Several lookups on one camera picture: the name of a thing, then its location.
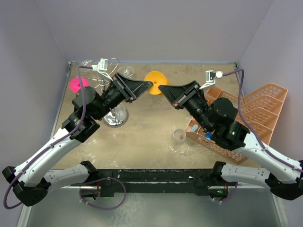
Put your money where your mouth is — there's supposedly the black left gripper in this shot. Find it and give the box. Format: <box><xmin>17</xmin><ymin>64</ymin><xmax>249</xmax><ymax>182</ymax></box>
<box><xmin>93</xmin><ymin>72</ymin><xmax>152</xmax><ymax>120</ymax></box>

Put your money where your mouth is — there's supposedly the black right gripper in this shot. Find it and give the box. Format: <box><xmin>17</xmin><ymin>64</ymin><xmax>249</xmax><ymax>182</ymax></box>
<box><xmin>159</xmin><ymin>80</ymin><xmax>214</xmax><ymax>131</ymax></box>

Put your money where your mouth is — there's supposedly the clear champagne flute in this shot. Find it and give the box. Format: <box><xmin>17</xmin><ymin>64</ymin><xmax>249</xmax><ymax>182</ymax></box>
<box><xmin>117</xmin><ymin>66</ymin><xmax>134</xmax><ymax>78</ymax></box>
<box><xmin>111</xmin><ymin>104</ymin><xmax>128</xmax><ymax>126</ymax></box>

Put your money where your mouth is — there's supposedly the yellow plastic wine glass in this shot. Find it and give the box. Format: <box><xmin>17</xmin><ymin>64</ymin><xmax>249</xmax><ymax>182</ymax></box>
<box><xmin>144</xmin><ymin>71</ymin><xmax>170</xmax><ymax>96</ymax></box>

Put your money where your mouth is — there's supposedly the pink plastic wine glass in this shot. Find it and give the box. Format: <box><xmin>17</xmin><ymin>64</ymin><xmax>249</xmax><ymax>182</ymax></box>
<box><xmin>69</xmin><ymin>77</ymin><xmax>89</xmax><ymax>93</ymax></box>

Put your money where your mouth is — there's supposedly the clear wine glass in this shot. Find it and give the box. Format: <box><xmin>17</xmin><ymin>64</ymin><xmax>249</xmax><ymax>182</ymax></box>
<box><xmin>168</xmin><ymin>129</ymin><xmax>187</xmax><ymax>154</ymax></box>
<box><xmin>80</xmin><ymin>60</ymin><xmax>96</xmax><ymax>72</ymax></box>

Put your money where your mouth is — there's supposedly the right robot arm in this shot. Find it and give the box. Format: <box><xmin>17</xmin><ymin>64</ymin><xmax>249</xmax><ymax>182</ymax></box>
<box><xmin>159</xmin><ymin>81</ymin><xmax>303</xmax><ymax>201</ymax></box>

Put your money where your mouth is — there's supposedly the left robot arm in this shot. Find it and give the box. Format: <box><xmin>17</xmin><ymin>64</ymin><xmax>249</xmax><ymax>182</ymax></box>
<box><xmin>2</xmin><ymin>73</ymin><xmax>153</xmax><ymax>207</ymax></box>

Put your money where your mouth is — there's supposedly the chrome wine glass rack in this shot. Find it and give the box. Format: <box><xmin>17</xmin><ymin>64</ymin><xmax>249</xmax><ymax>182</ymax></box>
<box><xmin>85</xmin><ymin>58</ymin><xmax>134</xmax><ymax>128</ymax></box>

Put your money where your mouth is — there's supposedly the orange plastic basket rack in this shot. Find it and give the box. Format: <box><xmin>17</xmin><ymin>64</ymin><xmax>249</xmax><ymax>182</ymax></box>
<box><xmin>185</xmin><ymin>83</ymin><xmax>288</xmax><ymax>164</ymax></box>

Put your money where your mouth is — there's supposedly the blue round object in basket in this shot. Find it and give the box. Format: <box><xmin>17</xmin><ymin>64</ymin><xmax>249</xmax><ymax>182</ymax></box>
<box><xmin>205</xmin><ymin>132</ymin><xmax>212</xmax><ymax>140</ymax></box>

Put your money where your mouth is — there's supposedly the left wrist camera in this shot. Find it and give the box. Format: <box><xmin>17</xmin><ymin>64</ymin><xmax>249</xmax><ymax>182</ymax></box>
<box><xmin>92</xmin><ymin>58</ymin><xmax>113</xmax><ymax>81</ymax></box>

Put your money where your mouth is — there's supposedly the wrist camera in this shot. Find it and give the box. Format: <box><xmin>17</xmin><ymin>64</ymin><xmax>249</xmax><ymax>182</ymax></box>
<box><xmin>200</xmin><ymin>70</ymin><xmax>223</xmax><ymax>90</ymax></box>
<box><xmin>92</xmin><ymin>58</ymin><xmax>113</xmax><ymax>81</ymax></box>

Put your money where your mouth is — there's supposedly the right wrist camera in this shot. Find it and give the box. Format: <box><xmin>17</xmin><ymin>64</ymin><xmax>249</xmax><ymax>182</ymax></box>
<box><xmin>200</xmin><ymin>70</ymin><xmax>223</xmax><ymax>90</ymax></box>

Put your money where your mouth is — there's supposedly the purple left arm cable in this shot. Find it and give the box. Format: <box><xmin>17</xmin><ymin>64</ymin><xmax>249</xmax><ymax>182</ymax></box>
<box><xmin>4</xmin><ymin>65</ymin><xmax>94</xmax><ymax>210</ymax></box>

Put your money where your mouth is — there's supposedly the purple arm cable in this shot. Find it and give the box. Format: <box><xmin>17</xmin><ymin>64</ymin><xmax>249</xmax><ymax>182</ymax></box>
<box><xmin>221</xmin><ymin>69</ymin><xmax>303</xmax><ymax>175</ymax></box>
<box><xmin>4</xmin><ymin>65</ymin><xmax>94</xmax><ymax>210</ymax></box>

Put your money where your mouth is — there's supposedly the black base frame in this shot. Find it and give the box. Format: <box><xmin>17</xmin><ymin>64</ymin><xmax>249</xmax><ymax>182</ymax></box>
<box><xmin>77</xmin><ymin>161</ymin><xmax>236</xmax><ymax>197</ymax></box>

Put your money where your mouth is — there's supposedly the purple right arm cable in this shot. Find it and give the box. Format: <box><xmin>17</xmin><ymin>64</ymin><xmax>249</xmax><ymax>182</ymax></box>
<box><xmin>221</xmin><ymin>69</ymin><xmax>303</xmax><ymax>175</ymax></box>

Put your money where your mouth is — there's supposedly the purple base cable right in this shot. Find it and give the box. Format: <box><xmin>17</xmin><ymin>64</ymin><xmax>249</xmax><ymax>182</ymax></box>
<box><xmin>212</xmin><ymin>182</ymin><xmax>239</xmax><ymax>203</ymax></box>

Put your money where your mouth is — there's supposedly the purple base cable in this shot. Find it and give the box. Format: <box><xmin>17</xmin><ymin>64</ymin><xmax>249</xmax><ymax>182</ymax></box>
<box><xmin>79</xmin><ymin>177</ymin><xmax>127</xmax><ymax>210</ymax></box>
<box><xmin>212</xmin><ymin>182</ymin><xmax>239</xmax><ymax>203</ymax></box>

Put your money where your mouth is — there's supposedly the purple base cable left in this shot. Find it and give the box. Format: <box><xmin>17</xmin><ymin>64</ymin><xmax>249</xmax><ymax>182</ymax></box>
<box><xmin>79</xmin><ymin>177</ymin><xmax>127</xmax><ymax>210</ymax></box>

